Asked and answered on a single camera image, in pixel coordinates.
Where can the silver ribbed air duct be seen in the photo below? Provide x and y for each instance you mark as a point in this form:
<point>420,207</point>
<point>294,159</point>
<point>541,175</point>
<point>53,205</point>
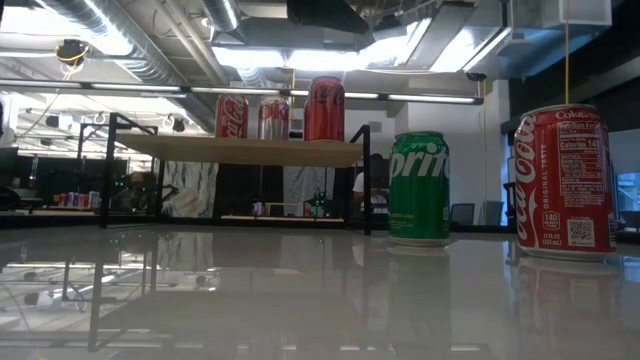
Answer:
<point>125,45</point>

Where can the long ceiling light bar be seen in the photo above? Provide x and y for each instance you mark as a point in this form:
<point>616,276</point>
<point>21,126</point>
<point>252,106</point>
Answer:
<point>135,87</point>

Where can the background wooden table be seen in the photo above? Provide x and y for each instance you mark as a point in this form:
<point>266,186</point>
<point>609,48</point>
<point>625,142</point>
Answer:
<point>280,218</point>

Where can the red Star Wars Coca-Cola can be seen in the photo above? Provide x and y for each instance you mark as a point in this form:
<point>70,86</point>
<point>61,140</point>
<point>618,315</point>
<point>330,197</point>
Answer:
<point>565,185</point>

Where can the background robot green light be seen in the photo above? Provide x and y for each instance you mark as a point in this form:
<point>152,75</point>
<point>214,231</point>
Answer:
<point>320,202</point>

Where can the grey waste bin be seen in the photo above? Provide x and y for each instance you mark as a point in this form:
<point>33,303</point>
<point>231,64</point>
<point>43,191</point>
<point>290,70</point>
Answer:
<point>493,212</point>

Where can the black security camera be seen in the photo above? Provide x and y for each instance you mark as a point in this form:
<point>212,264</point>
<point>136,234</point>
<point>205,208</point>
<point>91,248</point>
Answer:
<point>475,76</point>

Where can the bright window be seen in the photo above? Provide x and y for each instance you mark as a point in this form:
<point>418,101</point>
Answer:
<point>629,195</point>

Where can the marble patterned banner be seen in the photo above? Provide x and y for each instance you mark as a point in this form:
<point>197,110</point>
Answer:
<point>190,187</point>

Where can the black wooden-top shelf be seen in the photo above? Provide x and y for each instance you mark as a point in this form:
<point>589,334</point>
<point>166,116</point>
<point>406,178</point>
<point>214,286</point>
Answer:
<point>240,152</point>

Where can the grey cloth banner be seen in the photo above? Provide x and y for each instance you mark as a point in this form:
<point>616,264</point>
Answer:
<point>300,185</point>

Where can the silver Diet Coke can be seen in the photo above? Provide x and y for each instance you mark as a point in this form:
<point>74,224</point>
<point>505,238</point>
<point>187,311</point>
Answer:
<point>273,120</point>

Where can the red Coke Zero can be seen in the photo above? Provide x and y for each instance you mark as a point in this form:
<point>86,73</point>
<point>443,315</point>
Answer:
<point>326,110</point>

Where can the white ceiling box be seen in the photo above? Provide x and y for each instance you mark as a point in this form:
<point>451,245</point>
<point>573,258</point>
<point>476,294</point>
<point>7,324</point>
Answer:
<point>575,12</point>

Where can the green Sprite can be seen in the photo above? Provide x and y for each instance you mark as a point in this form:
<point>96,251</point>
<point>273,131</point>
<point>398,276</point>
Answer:
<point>419,190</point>

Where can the person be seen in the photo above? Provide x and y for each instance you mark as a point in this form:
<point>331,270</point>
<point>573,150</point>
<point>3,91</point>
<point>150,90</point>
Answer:
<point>359,182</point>
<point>137,182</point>

